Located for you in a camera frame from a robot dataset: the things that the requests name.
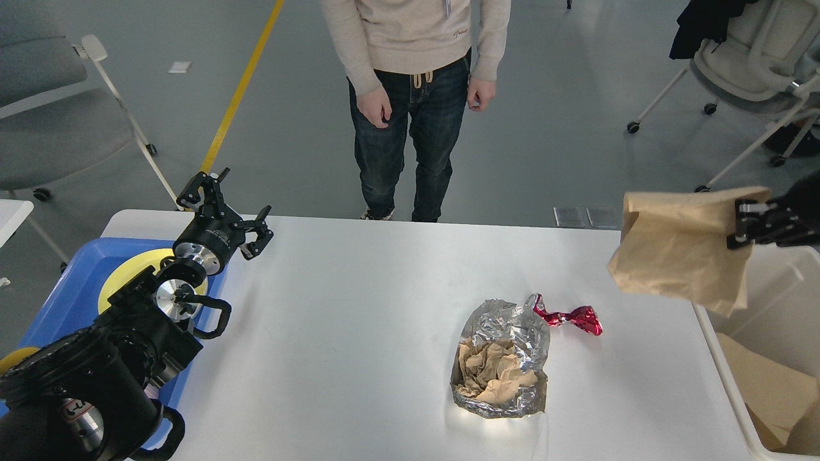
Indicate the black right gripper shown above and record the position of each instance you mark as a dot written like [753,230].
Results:
[801,202]

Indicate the red snack wrapper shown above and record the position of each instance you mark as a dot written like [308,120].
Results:
[583,317]

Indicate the teal yellow cup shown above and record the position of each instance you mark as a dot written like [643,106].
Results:
[15,357]

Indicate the floor socket plates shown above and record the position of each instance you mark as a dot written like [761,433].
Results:
[587,217]

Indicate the white side table corner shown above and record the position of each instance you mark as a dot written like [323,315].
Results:
[13,214]

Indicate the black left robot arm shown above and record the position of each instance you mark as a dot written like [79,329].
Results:
[83,397]

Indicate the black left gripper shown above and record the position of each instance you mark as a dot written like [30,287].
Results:
[212,238]

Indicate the yellow plastic plate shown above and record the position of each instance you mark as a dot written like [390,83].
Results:
[128,272]

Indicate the person in beige sweater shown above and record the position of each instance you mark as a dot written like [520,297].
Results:
[413,68]

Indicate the grey chair at left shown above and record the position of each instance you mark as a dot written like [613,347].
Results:
[59,138]

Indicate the white plastic bin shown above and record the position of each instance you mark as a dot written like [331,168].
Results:
[779,323]

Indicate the foil bag with paper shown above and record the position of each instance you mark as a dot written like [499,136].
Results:
[498,369]

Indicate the white office chair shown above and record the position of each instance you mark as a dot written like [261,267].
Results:
[753,70]

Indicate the black jacket on chair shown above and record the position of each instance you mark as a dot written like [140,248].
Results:
[702,20]

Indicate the brown paper bag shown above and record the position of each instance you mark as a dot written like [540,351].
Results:
[776,396]
[674,244]

